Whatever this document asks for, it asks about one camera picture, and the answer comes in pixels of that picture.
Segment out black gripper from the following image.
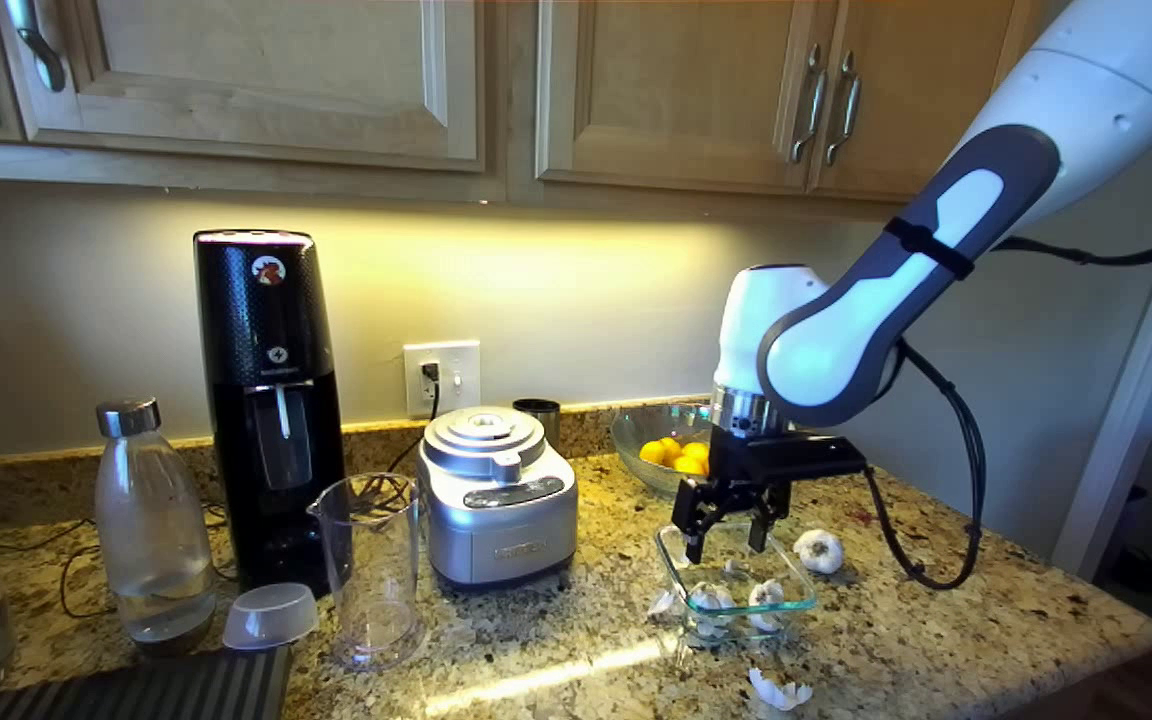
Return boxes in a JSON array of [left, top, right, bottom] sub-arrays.
[[673, 429, 869, 563]]

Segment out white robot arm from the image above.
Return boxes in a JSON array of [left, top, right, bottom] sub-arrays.
[[673, 0, 1152, 553]]

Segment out square glass bowl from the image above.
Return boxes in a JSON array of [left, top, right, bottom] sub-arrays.
[[647, 516, 815, 648]]

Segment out round glass fruit bowl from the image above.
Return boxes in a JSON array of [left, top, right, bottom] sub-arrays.
[[609, 404, 710, 492]]

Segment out garlic skin piece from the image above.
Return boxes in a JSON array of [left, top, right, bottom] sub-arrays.
[[747, 668, 810, 713]]

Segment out yellow lemon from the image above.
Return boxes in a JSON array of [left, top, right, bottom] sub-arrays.
[[635, 437, 681, 467]]

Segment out dark metal cup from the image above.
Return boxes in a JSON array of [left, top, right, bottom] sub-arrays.
[[512, 395, 561, 446]]

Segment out clear measuring cup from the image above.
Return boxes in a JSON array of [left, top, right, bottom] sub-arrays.
[[308, 471, 414, 673]]

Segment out wooden upper cabinets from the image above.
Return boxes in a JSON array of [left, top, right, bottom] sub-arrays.
[[0, 0, 1053, 206]]

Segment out black soda maker machine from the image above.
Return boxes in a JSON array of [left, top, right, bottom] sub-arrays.
[[193, 227, 343, 597]]

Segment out clear soda bottle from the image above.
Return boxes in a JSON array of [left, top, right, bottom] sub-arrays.
[[94, 402, 215, 648]]

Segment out black drying mat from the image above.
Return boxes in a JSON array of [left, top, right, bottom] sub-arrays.
[[0, 648, 292, 720]]

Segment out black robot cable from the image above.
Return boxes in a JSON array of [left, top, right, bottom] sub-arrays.
[[860, 183, 1152, 597]]

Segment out white wall outlet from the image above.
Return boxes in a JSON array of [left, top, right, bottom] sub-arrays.
[[405, 341, 480, 418]]

